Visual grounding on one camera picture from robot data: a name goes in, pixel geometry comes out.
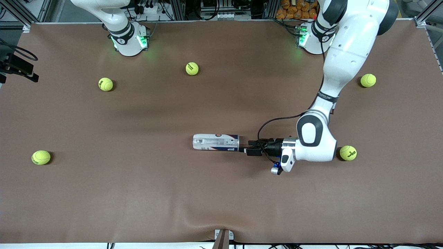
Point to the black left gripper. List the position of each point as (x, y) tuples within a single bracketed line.
[(275, 145)]

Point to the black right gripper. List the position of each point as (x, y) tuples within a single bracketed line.
[(19, 64)]

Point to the white blue tennis ball can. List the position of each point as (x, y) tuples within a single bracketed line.
[(214, 141)]

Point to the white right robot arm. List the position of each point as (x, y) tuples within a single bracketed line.
[(124, 38)]

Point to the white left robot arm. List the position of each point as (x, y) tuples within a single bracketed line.
[(346, 52)]

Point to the yellow Wilson tennis ball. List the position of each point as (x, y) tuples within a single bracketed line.
[(41, 157), (349, 153), (105, 84)]

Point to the yellow HEAD tennis ball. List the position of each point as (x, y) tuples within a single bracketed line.
[(192, 68)]

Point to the brown table mat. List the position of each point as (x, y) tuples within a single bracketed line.
[(173, 103)]

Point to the brown angled bar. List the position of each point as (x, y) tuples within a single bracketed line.
[(221, 242)]

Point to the white power strip black plugs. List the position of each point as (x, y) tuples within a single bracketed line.
[(148, 8)]

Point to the orange mesh bag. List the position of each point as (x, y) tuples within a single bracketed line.
[(296, 10)]

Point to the aluminium frame profile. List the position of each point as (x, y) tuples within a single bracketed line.
[(427, 15), (39, 12)]

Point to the grey metal bracket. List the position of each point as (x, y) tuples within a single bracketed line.
[(231, 235)]

